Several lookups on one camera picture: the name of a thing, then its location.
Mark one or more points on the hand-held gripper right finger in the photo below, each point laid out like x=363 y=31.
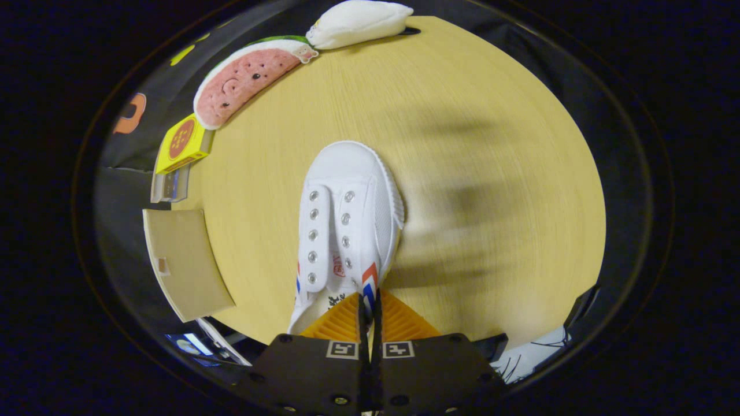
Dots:
x=433 y=375

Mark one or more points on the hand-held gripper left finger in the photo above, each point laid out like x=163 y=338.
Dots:
x=312 y=375

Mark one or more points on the beige fabric storage box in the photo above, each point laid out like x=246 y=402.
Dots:
x=188 y=260

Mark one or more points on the white canvas shoe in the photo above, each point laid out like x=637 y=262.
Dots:
x=352 y=173

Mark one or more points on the white laptop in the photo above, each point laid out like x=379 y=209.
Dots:
x=222 y=342

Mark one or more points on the grey dark-spined book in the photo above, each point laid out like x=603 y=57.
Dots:
x=170 y=186

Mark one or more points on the yellow book with red circle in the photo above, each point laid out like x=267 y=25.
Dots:
x=182 y=141

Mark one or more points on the watermelon slice plush toy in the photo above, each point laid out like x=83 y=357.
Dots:
x=243 y=81

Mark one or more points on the white plush toy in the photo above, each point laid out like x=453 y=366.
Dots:
x=358 y=20

